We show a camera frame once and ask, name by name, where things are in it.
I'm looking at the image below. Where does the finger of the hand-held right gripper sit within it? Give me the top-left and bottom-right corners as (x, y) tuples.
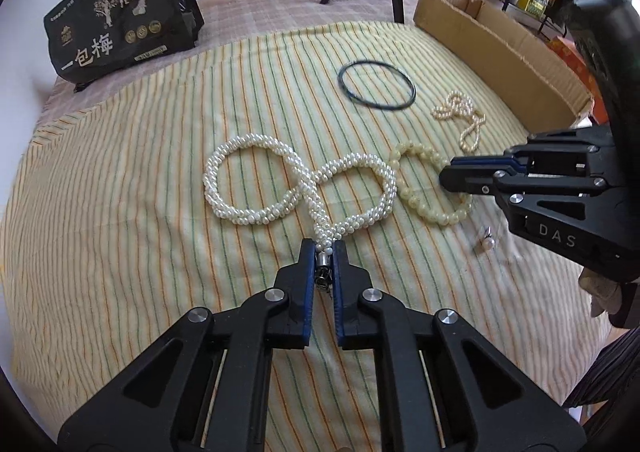
(439, 166), (627, 253)
(449, 125), (619, 173)

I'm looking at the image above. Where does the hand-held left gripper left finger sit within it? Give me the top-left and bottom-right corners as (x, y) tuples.
(57, 238), (318, 452)

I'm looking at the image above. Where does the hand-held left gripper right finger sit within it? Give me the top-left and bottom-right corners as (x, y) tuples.
(331, 240), (587, 452)

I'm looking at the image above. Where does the pale green bead bracelet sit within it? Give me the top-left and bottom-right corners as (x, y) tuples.
(390, 142), (474, 227)

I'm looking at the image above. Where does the thin pearl strand necklace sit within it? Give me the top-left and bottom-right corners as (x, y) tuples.
(432, 90), (487, 153)

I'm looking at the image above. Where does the shallow cardboard box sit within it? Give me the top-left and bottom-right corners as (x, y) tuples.
(412, 0), (608, 130)

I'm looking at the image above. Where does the thick white pearl rope necklace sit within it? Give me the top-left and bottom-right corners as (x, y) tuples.
(202, 134), (398, 293)

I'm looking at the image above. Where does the dark blue bangle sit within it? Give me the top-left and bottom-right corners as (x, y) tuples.
(337, 60), (417, 109)

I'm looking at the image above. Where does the person's right hand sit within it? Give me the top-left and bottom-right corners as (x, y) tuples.
(579, 267), (623, 319)

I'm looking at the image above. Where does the orange cloth covered table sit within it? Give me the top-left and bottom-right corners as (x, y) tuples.
(547, 34), (608, 125)

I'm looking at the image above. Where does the dark striped clothing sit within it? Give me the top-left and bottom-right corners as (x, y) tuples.
(565, 327), (640, 433)

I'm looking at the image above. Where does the plaid blanket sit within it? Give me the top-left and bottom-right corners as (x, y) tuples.
(42, 0), (451, 117)

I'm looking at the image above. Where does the black printed bag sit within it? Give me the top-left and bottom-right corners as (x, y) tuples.
(44, 0), (205, 92)

